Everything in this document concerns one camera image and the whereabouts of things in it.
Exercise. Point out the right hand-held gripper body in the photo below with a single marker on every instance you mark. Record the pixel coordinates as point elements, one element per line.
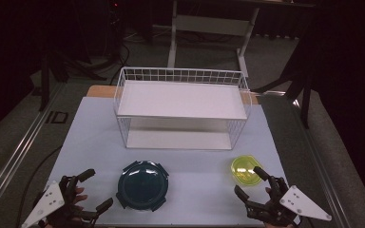
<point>301,204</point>

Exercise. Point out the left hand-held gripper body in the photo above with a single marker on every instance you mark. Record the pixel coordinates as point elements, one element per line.
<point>46,201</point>

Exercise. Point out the yellow-green plastic container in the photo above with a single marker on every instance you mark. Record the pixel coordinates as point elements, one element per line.
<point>245,171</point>

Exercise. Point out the round dark blue lidded container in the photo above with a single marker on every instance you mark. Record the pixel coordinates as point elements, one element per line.
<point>142,186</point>

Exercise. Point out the person's right hand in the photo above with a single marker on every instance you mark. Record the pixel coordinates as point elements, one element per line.
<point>268,190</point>

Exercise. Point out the person's left hand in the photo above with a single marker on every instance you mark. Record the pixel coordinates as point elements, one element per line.
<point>80,194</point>

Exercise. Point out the pale blue table mat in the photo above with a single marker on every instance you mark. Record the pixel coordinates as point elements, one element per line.
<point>196,202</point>

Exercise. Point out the black floor outlet plate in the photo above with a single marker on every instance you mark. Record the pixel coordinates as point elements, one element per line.
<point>57,117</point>

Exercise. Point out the black tripod stand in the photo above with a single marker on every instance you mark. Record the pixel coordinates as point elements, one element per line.
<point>304,79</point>
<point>46,79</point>

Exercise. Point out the metal floor rail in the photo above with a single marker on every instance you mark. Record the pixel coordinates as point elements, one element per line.
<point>15,155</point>
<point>323,171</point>

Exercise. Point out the white metal desk frame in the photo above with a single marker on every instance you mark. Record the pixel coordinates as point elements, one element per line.
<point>214,25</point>

